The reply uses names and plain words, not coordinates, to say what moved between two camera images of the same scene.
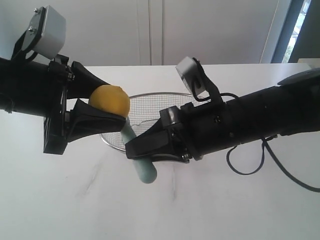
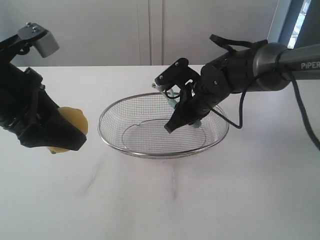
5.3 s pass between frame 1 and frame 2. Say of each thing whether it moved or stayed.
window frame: stayed
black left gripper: moved
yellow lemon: moved
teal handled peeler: moved
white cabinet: stayed
